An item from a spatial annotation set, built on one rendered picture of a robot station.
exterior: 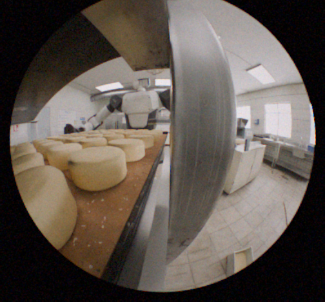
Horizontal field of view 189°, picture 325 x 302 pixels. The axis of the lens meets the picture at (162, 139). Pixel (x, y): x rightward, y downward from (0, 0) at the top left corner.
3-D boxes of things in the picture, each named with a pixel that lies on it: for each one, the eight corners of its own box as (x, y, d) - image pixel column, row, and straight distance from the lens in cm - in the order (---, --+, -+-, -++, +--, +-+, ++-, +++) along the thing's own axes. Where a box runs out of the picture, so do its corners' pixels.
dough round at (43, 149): (55, 160, 16) (52, 145, 16) (36, 160, 19) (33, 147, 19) (68, 151, 20) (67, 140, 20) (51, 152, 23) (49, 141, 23)
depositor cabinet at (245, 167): (238, 168, 311) (244, 140, 290) (256, 178, 286) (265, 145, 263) (206, 178, 221) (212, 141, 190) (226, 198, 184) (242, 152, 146)
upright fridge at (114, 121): (135, 144, 545) (134, 108, 540) (131, 148, 460) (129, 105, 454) (113, 144, 593) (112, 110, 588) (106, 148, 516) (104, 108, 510)
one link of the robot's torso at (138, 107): (131, 131, 96) (131, 96, 99) (165, 131, 88) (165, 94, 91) (115, 136, 70) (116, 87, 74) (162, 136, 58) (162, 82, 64)
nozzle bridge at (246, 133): (223, 141, 214) (224, 125, 211) (251, 149, 174) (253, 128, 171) (212, 141, 191) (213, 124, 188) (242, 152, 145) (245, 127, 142)
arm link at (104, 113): (90, 118, 98) (106, 103, 90) (98, 129, 97) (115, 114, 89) (85, 121, 88) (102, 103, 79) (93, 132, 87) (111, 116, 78)
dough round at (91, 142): (77, 158, 14) (75, 143, 14) (81, 149, 19) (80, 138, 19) (109, 153, 14) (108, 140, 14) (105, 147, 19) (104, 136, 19)
